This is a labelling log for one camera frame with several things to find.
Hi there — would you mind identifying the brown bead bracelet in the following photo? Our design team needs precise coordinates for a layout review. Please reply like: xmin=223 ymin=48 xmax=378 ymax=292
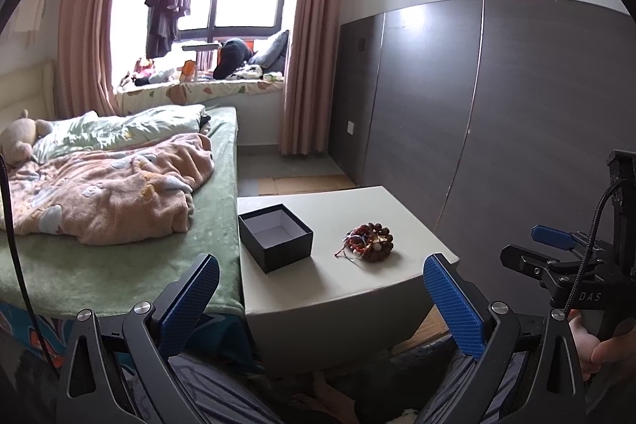
xmin=347 ymin=221 xmax=395 ymax=264

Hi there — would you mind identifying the pink curtain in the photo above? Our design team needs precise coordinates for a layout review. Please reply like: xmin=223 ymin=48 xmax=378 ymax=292
xmin=56 ymin=0 xmax=118 ymax=118
xmin=279 ymin=0 xmax=341 ymax=155

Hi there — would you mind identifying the grey pillow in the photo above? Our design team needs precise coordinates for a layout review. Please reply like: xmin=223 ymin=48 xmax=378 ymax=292
xmin=248 ymin=30 xmax=289 ymax=73

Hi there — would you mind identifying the black cable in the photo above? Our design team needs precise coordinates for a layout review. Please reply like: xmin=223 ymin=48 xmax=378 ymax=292
xmin=0 ymin=151 xmax=54 ymax=368

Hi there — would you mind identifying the right pink curtain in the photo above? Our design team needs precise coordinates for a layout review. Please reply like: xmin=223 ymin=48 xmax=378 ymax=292
xmin=279 ymin=0 xmax=341 ymax=155

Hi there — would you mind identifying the red string bracelet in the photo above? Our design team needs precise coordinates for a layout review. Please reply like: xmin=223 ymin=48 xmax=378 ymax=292
xmin=333 ymin=228 xmax=372 ymax=262

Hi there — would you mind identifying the floral window seat cushion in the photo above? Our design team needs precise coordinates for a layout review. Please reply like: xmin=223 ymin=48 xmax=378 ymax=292
xmin=115 ymin=79 xmax=285 ymax=115

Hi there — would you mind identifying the right hand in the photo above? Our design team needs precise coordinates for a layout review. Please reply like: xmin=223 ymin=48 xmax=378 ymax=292
xmin=568 ymin=310 xmax=635 ymax=381

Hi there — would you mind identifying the white side table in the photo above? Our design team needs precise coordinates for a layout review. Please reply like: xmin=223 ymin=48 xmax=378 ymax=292
xmin=237 ymin=186 xmax=459 ymax=374

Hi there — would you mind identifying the beige headboard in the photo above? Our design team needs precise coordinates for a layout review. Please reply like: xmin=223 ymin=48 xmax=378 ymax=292
xmin=0 ymin=60 xmax=57 ymax=129

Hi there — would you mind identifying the light green floral quilt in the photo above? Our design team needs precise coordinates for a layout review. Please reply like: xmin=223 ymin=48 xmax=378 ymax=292
xmin=32 ymin=105 xmax=209 ymax=164

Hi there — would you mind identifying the cardboard floor sheet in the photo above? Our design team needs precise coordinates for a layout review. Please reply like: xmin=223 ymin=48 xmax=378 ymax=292
xmin=258 ymin=174 xmax=356 ymax=196

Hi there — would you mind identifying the pink fleece blanket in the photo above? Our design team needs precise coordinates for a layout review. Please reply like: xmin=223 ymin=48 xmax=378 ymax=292
xmin=9 ymin=132 xmax=215 ymax=245

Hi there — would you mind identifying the black bag on sill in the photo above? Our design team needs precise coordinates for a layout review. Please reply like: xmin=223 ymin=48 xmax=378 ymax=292
xmin=212 ymin=38 xmax=253 ymax=79

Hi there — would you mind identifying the left pink curtain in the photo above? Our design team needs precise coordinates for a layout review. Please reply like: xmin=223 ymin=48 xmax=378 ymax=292
xmin=56 ymin=0 xmax=118 ymax=118

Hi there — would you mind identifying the green bed mattress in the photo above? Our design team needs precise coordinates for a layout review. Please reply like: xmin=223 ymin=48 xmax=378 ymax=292
xmin=1 ymin=106 xmax=244 ymax=319

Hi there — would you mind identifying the plush toy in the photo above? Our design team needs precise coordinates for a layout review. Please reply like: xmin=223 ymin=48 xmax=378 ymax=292
xmin=1 ymin=110 xmax=53 ymax=168

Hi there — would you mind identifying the black jewelry box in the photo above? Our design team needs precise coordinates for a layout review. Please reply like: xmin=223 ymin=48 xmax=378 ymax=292
xmin=238 ymin=203 xmax=314 ymax=273

